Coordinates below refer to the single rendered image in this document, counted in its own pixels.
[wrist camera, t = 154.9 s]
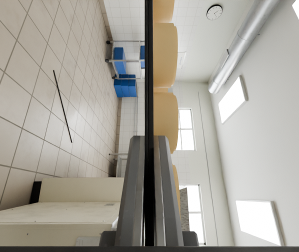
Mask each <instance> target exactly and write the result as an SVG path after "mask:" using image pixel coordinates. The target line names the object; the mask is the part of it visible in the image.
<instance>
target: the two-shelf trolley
mask: <svg viewBox="0 0 299 252"><path fill-rule="evenodd" d="M115 42H139V59H115V48H116V45H115ZM141 42H145V40H113V41H109V40H107V41H106V43H107V44H108V45H109V44H112V56H111V59H105V62H106V63H109V62H112V64H113V67H114V70H115V73H116V76H117V77H114V76H113V77H112V79H113V80H114V79H118V80H144V79H145V78H142V71H141V62H143V61H145V60H144V59H141ZM115 62H127V63H139V70H140V78H119V74H118V71H117V68H116V65H115Z"/></svg>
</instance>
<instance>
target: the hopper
mask: <svg viewBox="0 0 299 252"><path fill-rule="evenodd" d="M179 193H180V222H181V229H182V231H190V217H189V201H188V187H186V186H182V185H181V186H179Z"/></svg>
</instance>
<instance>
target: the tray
mask: <svg viewBox="0 0 299 252"><path fill-rule="evenodd" d="M144 145H145V246H154V50H153V0H144Z"/></svg>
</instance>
